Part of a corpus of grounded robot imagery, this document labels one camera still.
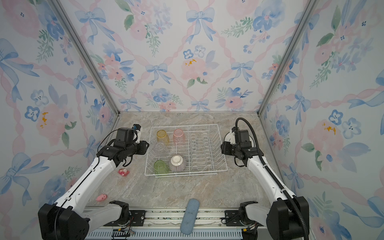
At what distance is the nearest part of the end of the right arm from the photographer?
58 cm

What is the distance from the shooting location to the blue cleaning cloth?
27.7 inches

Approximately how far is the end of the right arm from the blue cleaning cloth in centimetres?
31
